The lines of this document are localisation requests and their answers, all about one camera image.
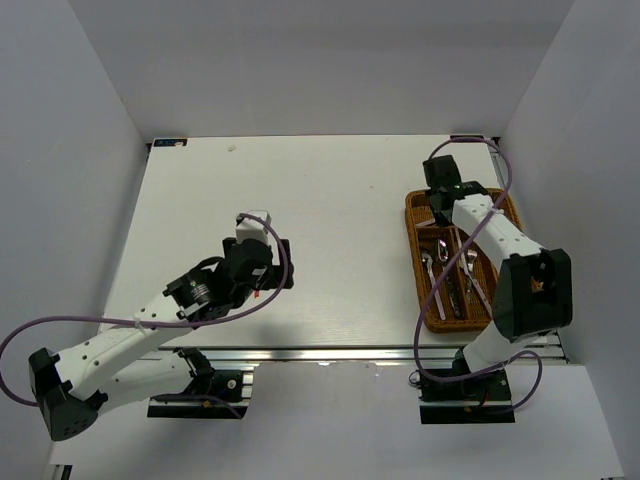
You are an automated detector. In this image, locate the knife with pink handle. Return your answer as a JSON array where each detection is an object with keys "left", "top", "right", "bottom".
[{"left": 415, "top": 218, "right": 437, "bottom": 228}]

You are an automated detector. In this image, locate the spoon with dark dotted handle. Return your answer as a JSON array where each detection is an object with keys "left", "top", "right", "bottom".
[{"left": 435, "top": 237, "right": 464, "bottom": 320}]

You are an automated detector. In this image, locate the fork with black dotted handle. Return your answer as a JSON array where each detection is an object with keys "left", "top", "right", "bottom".
[{"left": 465, "top": 248, "right": 478, "bottom": 305}]

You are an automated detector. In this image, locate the fork with pink handle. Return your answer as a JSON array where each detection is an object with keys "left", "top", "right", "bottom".
[{"left": 473, "top": 278, "right": 491, "bottom": 312}]

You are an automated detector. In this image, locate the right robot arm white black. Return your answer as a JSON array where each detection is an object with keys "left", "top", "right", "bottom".
[{"left": 423, "top": 155, "right": 573, "bottom": 399}]

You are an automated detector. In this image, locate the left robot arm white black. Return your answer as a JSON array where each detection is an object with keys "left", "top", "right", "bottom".
[{"left": 29, "top": 238, "right": 294, "bottom": 442}]

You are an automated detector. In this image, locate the wicker cutlery basket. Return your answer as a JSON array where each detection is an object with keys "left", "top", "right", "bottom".
[{"left": 405, "top": 190, "right": 498, "bottom": 334}]

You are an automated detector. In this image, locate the blue label left corner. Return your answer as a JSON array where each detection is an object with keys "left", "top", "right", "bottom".
[{"left": 152, "top": 138, "right": 188, "bottom": 148}]

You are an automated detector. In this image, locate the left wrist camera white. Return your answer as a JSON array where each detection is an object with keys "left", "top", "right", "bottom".
[{"left": 235, "top": 210, "right": 271, "bottom": 245}]

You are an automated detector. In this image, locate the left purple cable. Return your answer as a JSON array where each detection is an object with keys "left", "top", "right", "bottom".
[{"left": 0, "top": 212, "right": 294, "bottom": 407}]

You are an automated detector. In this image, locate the purple cable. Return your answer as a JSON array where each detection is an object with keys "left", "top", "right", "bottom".
[
  {"left": 413, "top": 137, "right": 544, "bottom": 414},
  {"left": 0, "top": 212, "right": 294, "bottom": 407}
]

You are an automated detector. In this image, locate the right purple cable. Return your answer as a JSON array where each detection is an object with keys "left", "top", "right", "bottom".
[{"left": 413, "top": 137, "right": 544, "bottom": 414}]

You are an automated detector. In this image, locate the spoon with pink handle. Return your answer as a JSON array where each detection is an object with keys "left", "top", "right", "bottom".
[{"left": 420, "top": 250, "right": 446, "bottom": 321}]

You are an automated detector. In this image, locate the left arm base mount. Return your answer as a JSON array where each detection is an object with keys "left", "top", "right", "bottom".
[{"left": 147, "top": 348, "right": 249, "bottom": 420}]

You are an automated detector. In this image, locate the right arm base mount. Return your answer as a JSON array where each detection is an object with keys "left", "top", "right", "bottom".
[{"left": 408, "top": 370, "right": 515, "bottom": 425}]

